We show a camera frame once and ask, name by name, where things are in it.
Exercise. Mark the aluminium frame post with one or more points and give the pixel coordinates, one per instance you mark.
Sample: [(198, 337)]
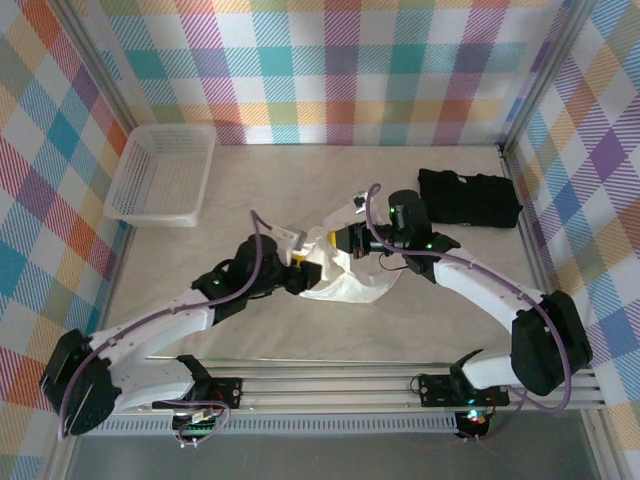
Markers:
[(102, 67), (547, 75)]

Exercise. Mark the white plastic mesh basket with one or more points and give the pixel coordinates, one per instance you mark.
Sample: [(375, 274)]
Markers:
[(160, 170)]

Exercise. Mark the small controller board with led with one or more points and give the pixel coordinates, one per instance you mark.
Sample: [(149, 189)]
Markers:
[(472, 420)]

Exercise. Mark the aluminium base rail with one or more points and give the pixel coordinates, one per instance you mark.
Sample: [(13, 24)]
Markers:
[(325, 387)]

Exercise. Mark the aluminium table side rail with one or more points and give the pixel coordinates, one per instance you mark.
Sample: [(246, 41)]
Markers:
[(535, 240), (114, 275)]

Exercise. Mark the folded black t-shirt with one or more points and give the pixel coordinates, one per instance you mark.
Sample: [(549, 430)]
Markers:
[(470, 200)]

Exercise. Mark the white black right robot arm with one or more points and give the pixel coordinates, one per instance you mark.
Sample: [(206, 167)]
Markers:
[(480, 287)]

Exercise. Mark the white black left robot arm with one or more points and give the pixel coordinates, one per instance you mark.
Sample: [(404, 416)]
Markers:
[(150, 320)]

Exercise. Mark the white t-shirt with black print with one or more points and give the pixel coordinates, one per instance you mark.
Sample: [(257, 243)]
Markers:
[(350, 290)]

